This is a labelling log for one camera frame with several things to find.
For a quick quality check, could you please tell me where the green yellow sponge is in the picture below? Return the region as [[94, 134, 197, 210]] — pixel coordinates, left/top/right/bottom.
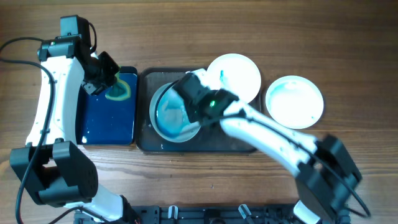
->
[[105, 73, 131, 101]]

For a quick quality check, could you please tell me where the white plate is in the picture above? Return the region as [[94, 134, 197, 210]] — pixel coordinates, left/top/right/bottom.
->
[[149, 83, 200, 143], [207, 54, 261, 103], [265, 75, 324, 129]]

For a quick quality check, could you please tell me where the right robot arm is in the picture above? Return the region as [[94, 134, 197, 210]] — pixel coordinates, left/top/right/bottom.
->
[[172, 71, 364, 223]]

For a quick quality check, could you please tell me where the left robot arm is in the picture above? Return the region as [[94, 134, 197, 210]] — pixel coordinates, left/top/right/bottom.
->
[[10, 15, 141, 223]]

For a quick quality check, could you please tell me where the small black water tray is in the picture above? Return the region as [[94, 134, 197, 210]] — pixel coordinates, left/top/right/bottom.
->
[[76, 66, 137, 145]]

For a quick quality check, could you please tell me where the large dark serving tray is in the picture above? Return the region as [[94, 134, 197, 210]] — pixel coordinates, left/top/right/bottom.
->
[[134, 67, 256, 154]]

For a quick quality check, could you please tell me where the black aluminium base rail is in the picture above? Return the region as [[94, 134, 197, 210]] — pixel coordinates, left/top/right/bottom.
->
[[73, 203, 351, 224]]

